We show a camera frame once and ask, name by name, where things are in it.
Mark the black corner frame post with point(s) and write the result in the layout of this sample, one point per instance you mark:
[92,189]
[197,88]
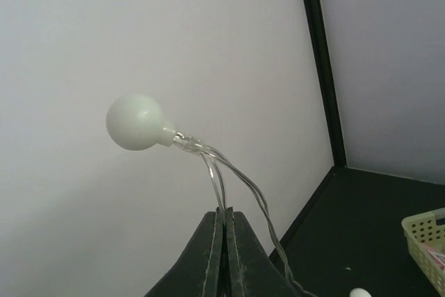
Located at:
[318,37]

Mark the pink star ornament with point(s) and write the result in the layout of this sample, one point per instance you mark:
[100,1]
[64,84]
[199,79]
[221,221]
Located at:
[437,256]

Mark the green plastic basket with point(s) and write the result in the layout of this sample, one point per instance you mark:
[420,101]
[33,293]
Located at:
[426,229]

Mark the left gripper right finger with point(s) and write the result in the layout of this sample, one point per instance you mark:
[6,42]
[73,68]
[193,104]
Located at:
[249,271]

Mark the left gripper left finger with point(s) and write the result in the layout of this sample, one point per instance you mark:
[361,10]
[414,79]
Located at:
[197,270]

